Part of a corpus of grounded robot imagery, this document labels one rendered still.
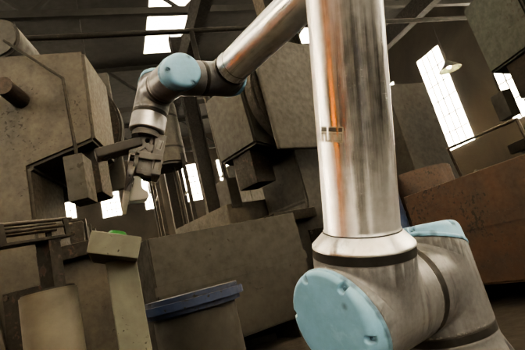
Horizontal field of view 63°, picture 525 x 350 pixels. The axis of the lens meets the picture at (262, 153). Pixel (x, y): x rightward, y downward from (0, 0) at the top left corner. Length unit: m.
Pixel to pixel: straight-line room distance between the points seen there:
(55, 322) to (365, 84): 0.79
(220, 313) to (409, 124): 3.94
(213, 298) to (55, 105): 2.37
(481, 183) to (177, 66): 1.59
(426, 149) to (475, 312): 4.28
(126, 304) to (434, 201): 1.73
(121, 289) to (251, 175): 2.93
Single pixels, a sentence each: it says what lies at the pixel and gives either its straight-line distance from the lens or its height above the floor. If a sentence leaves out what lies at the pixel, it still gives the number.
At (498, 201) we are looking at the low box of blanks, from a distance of 2.20.
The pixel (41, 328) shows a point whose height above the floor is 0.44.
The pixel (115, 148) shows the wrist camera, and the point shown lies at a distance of 1.11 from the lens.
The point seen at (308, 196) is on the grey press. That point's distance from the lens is 3.99.
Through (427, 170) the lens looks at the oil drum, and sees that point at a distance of 3.68.
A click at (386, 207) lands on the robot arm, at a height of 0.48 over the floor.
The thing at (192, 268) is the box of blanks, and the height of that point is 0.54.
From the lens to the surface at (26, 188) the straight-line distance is 3.28.
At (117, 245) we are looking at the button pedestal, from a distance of 1.03.
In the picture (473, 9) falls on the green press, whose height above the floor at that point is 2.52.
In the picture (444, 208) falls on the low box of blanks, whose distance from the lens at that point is 2.38.
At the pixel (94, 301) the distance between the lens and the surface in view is 3.05.
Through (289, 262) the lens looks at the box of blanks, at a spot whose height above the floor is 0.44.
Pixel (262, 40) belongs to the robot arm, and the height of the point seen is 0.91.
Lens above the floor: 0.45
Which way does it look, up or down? 14 degrees up
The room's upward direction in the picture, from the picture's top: 15 degrees counter-clockwise
